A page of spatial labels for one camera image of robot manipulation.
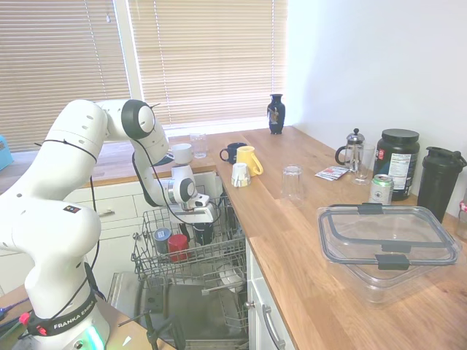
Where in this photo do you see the white patterned mug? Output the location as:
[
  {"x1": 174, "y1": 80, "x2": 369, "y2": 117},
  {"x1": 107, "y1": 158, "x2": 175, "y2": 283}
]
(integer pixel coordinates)
[{"x1": 231, "y1": 162, "x2": 252, "y2": 188}]

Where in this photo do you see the yellow mug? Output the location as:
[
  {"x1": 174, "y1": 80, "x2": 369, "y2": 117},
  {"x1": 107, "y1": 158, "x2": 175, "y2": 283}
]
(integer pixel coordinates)
[{"x1": 236, "y1": 145, "x2": 264, "y2": 177}]

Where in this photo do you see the wide beige window blind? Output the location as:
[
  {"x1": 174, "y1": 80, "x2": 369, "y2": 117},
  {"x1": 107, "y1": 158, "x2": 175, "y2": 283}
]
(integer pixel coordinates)
[{"x1": 127, "y1": 0, "x2": 289, "y2": 128}]

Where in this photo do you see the black shaker bottle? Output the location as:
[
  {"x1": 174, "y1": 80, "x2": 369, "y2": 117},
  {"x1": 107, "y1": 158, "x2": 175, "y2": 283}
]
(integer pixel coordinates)
[{"x1": 417, "y1": 146, "x2": 467, "y2": 224}]

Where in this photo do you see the white green drink can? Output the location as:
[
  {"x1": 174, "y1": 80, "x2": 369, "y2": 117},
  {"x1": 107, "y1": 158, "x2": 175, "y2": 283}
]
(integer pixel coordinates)
[{"x1": 368, "y1": 174, "x2": 395, "y2": 205}]

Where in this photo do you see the plain white mug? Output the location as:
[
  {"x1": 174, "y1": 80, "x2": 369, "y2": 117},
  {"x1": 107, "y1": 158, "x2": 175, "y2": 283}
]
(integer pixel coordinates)
[{"x1": 170, "y1": 143, "x2": 194, "y2": 165}]

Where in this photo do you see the dark blue painted vase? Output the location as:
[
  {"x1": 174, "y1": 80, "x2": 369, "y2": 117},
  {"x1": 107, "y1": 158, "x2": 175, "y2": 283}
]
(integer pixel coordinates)
[{"x1": 266, "y1": 93, "x2": 285, "y2": 136}]

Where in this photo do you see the wire lower dishwasher rack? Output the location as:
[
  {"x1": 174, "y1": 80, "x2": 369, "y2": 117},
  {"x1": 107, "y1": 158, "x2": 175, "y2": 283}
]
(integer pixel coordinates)
[{"x1": 202, "y1": 262, "x2": 250, "y2": 338}]

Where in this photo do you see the light blue box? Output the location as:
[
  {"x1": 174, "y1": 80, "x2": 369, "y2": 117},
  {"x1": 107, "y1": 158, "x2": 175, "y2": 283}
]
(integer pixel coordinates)
[{"x1": 0, "y1": 134, "x2": 15, "y2": 171}]

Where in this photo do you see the red mug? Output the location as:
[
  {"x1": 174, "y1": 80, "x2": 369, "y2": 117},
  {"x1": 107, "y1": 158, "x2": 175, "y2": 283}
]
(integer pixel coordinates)
[{"x1": 167, "y1": 233, "x2": 191, "y2": 263}]

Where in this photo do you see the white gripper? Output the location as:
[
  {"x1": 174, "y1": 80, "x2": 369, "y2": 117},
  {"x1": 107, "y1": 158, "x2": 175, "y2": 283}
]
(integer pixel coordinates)
[{"x1": 168, "y1": 202, "x2": 218, "y2": 238}]

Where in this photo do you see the black protein powder tub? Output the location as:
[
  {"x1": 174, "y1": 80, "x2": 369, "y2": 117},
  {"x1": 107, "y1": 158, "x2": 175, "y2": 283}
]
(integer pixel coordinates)
[{"x1": 372, "y1": 128, "x2": 420, "y2": 201}]

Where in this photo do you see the clear ribbed glass tumbler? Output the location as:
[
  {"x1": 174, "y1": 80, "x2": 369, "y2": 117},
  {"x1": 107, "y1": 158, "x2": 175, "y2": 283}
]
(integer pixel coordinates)
[{"x1": 279, "y1": 165, "x2": 305, "y2": 208}]

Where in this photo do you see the small clear glass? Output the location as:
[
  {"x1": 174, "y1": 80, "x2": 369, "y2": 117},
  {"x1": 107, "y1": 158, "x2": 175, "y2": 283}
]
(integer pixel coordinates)
[{"x1": 189, "y1": 132, "x2": 207, "y2": 159}]

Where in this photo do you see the navy mug with print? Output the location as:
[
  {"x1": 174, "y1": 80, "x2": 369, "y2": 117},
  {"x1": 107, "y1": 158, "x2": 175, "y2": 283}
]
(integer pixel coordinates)
[{"x1": 219, "y1": 141, "x2": 248, "y2": 164}]

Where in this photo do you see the dark blue mug white rim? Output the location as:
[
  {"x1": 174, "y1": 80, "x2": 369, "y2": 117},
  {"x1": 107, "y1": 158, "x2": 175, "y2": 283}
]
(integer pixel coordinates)
[{"x1": 193, "y1": 221, "x2": 215, "y2": 246}]

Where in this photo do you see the narrow beige window blind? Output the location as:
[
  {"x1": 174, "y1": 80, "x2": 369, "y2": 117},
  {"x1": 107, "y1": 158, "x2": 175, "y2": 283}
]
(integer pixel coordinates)
[{"x1": 0, "y1": 0, "x2": 132, "y2": 152}]

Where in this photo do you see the steel dishwasher door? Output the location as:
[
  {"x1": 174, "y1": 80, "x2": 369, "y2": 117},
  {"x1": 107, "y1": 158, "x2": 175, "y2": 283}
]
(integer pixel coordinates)
[{"x1": 107, "y1": 271, "x2": 250, "y2": 350}]

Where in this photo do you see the tall clear drinking glass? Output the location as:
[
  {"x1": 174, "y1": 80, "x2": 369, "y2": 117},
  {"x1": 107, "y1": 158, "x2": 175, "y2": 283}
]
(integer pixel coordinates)
[{"x1": 352, "y1": 144, "x2": 377, "y2": 186}]

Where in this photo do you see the grey mug with label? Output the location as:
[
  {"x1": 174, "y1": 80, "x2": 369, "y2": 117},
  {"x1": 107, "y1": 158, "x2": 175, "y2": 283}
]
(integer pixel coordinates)
[{"x1": 153, "y1": 227, "x2": 172, "y2": 255}]

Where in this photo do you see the clear plastic storage container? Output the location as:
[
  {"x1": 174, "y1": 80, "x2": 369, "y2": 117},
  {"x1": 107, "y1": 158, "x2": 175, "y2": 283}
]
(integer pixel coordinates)
[{"x1": 316, "y1": 203, "x2": 463, "y2": 307}]

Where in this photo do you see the glass french press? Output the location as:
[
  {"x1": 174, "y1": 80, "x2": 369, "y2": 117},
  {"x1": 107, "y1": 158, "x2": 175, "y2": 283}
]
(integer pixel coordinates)
[{"x1": 334, "y1": 128, "x2": 365, "y2": 172}]

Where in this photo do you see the wire dishwasher rack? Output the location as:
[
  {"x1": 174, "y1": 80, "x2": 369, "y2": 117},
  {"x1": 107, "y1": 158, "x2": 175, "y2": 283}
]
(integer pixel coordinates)
[
  {"x1": 202, "y1": 262, "x2": 250, "y2": 338},
  {"x1": 131, "y1": 196, "x2": 247, "y2": 287}
]

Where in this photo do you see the white bowl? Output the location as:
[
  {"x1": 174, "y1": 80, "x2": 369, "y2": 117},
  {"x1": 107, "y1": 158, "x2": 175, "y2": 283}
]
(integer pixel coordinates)
[{"x1": 218, "y1": 265, "x2": 244, "y2": 292}]

